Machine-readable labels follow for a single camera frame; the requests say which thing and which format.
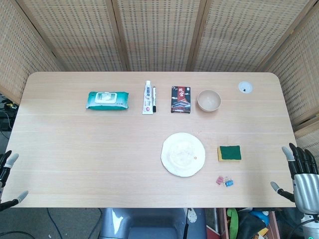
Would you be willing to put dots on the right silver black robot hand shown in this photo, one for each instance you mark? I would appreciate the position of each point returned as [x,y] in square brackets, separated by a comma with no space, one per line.
[306,191]

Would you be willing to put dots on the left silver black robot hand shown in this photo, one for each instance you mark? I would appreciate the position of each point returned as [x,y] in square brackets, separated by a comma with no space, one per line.
[5,166]

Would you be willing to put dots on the yellow green sponge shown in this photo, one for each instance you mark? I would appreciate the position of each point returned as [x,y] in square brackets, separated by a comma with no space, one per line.
[230,152]

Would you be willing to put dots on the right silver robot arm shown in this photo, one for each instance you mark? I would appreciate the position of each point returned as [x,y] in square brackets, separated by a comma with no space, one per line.
[311,230]

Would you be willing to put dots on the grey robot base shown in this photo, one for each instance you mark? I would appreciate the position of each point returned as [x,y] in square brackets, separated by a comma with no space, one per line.
[149,224]

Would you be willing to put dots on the white round plate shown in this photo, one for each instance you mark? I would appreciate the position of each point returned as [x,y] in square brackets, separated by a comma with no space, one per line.
[183,154]

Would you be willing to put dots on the beige bowl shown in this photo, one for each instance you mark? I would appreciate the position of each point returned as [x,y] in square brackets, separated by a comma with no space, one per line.
[209,100]

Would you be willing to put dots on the black electronic equipment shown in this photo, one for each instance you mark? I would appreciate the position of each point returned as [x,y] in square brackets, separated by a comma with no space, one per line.
[6,117]

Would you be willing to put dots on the black bag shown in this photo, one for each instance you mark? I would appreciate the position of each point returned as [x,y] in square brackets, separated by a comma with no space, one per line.
[249,224]

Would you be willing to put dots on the red storage crate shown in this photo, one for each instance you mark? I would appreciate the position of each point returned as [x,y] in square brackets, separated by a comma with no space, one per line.
[225,224]

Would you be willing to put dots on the pink binder clip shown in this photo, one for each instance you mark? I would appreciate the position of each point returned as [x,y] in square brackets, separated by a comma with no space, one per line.
[219,180]

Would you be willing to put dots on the woven folding screen panel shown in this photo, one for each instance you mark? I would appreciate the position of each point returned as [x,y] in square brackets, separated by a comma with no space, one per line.
[79,32]
[299,74]
[249,32]
[159,32]
[20,49]

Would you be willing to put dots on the green wet wipes pack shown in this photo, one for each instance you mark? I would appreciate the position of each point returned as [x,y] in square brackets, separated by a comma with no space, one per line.
[107,100]

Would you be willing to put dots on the dark playing card box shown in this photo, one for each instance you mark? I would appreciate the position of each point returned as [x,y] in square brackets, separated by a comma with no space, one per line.
[181,99]

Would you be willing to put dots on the white toothpaste tube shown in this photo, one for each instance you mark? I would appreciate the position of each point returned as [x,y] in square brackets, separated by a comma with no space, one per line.
[147,99]

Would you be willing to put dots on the black marker pen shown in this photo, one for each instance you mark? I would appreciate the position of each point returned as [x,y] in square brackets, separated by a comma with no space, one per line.
[154,99]

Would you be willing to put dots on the white perforated bracket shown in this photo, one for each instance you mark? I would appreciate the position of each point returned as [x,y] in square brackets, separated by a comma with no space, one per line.
[192,215]

